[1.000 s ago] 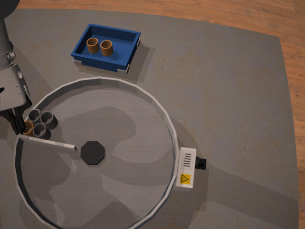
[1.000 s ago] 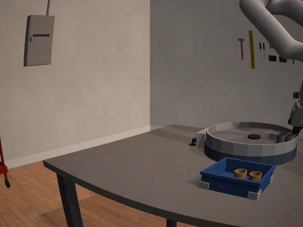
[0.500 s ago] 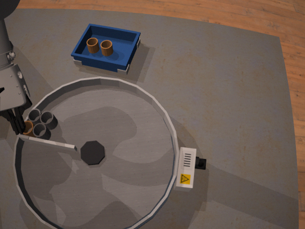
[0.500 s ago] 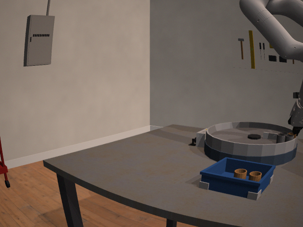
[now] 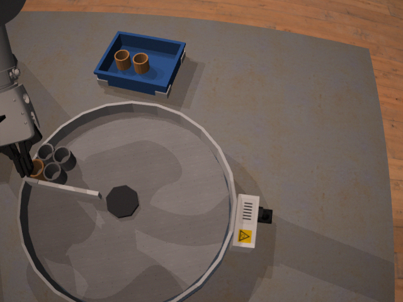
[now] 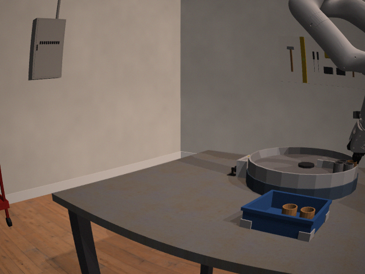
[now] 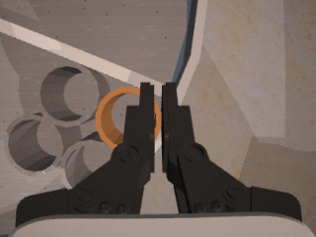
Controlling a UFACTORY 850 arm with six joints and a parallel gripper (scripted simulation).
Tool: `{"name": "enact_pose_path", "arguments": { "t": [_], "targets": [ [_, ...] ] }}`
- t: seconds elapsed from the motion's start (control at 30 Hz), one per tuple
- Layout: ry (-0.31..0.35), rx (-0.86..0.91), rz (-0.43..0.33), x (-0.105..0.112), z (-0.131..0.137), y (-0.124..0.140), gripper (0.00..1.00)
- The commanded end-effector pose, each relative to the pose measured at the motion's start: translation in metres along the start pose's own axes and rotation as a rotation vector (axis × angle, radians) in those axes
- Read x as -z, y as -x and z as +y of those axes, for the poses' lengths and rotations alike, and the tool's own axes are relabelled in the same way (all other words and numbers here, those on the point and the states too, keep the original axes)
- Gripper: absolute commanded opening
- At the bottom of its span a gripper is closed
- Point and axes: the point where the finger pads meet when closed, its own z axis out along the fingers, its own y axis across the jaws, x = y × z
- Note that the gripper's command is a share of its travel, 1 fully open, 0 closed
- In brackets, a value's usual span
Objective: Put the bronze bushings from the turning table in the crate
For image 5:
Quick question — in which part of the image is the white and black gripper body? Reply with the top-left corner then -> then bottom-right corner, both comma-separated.
0,82 -> 40,147

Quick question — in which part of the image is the grey metal bushing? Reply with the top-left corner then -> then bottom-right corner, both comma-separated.
43,162 -> 67,185
37,143 -> 55,165
53,146 -> 76,171

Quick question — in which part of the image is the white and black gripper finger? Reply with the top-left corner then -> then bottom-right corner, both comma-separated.
18,123 -> 43,177
0,143 -> 26,178

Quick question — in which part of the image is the blue plastic tray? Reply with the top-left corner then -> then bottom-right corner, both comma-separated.
94,31 -> 186,99

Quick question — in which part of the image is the bronze bushing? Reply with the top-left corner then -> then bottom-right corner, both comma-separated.
114,50 -> 132,70
30,159 -> 47,181
133,53 -> 150,74

